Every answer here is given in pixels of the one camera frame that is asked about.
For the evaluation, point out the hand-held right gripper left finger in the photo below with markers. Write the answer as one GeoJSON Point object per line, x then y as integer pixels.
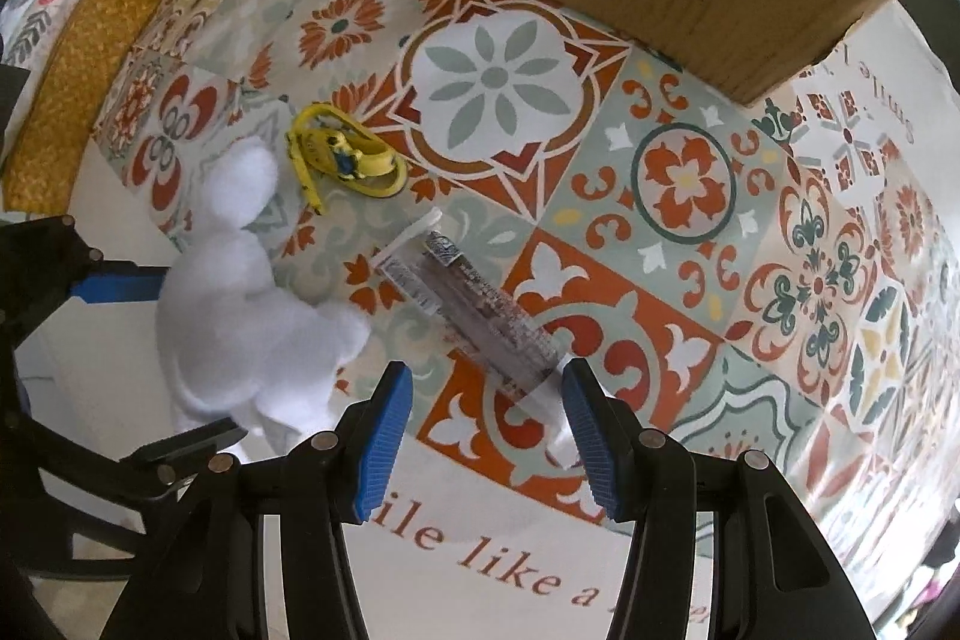
{"type": "Point", "coordinates": [379, 445]}

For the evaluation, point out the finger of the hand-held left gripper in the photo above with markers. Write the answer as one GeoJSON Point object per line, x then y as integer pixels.
{"type": "Point", "coordinates": [187, 452]}
{"type": "Point", "coordinates": [112, 285]}

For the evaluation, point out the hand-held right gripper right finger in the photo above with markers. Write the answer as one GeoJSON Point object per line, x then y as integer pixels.
{"type": "Point", "coordinates": [592, 437]}

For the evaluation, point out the white plush toy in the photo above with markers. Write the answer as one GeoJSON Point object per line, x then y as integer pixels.
{"type": "Point", "coordinates": [240, 340]}

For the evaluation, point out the clear plastic packet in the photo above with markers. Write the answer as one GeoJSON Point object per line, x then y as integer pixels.
{"type": "Point", "coordinates": [480, 310]}

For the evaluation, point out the yellow woven basket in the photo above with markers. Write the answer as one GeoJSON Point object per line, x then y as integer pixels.
{"type": "Point", "coordinates": [82, 78]}

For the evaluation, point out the yellow toy glasses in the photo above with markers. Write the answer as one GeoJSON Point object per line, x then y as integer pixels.
{"type": "Point", "coordinates": [341, 153]}

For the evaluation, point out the floral printed cloth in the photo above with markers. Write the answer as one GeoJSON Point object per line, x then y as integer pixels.
{"type": "Point", "coordinates": [45, 10]}

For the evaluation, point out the printed white tablecloth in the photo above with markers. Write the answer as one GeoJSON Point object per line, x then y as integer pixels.
{"type": "Point", "coordinates": [495, 78]}

